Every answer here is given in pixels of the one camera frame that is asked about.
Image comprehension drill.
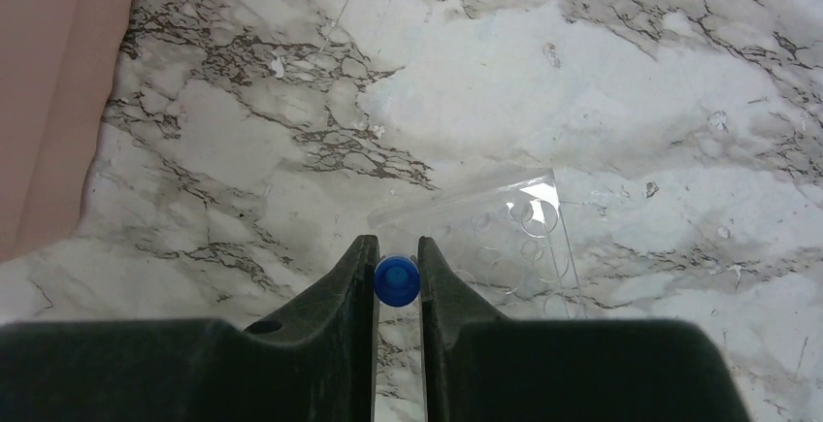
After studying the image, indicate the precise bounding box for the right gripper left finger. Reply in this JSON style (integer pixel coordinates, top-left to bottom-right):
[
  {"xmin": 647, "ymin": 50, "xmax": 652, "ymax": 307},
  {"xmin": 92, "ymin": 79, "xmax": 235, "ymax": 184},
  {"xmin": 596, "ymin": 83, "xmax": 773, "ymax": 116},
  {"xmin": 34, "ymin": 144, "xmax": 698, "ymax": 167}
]
[{"xmin": 1, "ymin": 235, "xmax": 379, "ymax": 421}]

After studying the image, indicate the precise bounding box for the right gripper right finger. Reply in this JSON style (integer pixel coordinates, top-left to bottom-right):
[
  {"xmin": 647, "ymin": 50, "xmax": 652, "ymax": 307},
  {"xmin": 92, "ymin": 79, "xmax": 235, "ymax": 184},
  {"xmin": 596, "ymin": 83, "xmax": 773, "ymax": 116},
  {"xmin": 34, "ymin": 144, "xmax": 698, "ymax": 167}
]
[{"xmin": 417, "ymin": 237, "xmax": 749, "ymax": 421}]

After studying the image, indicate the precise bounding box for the clear plastic well plate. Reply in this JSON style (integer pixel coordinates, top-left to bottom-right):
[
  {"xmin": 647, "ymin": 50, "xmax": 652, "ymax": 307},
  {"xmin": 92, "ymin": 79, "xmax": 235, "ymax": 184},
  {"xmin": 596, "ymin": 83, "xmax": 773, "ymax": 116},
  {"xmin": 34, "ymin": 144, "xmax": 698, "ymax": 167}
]
[{"xmin": 367, "ymin": 167, "xmax": 587, "ymax": 319}]

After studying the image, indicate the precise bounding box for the pink plastic bin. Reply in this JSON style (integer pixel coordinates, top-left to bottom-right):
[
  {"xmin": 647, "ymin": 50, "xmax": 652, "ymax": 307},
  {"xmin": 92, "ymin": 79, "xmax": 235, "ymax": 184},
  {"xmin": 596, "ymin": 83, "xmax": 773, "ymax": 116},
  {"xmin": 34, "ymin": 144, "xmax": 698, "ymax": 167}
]
[{"xmin": 1, "ymin": 0, "xmax": 132, "ymax": 261}]

